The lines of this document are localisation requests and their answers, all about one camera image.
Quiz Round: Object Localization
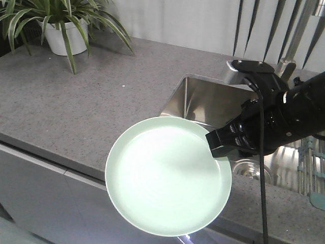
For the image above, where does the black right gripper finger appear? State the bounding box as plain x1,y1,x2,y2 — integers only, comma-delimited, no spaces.
205,122,241,150
210,146,251,158

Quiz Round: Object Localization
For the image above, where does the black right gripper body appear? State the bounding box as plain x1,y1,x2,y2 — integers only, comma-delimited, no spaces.
224,73,288,155

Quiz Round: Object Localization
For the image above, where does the light green round plate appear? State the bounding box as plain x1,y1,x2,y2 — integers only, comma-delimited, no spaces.
105,117,232,237

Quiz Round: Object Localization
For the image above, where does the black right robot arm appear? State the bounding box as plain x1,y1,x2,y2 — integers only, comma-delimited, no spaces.
206,73,324,158

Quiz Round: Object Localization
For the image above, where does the teal roll-up drying rack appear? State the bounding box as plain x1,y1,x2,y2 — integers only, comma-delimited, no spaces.
297,134,324,210

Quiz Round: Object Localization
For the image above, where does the stainless steel sink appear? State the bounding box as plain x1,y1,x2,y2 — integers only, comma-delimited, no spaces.
159,75,301,193

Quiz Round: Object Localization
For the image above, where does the white pleated curtain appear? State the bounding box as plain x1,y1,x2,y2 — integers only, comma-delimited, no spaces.
109,1,305,64

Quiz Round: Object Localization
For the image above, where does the white plant pot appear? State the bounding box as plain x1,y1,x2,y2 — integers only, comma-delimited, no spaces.
45,21,87,56

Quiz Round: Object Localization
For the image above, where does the grey cabinet with drawers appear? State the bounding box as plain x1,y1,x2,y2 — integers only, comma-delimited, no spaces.
1,145,261,243

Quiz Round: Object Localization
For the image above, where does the green potted plant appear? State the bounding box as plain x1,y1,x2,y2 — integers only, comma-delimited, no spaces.
1,1,131,74

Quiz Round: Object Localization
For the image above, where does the black camera cable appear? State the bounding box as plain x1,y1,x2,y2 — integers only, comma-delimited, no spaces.
245,78,269,244

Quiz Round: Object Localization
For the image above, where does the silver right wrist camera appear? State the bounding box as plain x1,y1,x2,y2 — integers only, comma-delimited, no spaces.
223,59,275,85

